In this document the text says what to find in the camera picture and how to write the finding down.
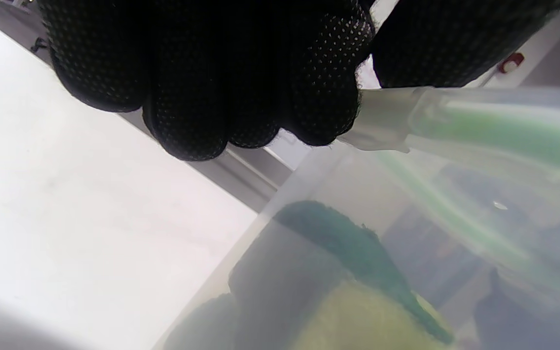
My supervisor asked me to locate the person's left hand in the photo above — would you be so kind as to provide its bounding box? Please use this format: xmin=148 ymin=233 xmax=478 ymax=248
xmin=37 ymin=0 xmax=560 ymax=162

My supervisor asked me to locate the clear plastic airtight container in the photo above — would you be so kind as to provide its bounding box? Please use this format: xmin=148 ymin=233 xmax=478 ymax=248
xmin=154 ymin=141 xmax=560 ymax=350

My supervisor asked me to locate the clear lid with green seal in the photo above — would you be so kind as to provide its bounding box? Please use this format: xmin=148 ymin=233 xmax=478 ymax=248
xmin=337 ymin=85 xmax=560 ymax=273

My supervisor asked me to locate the small red wall button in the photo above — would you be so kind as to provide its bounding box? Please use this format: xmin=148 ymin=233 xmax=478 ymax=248
xmin=499 ymin=52 xmax=525 ymax=74

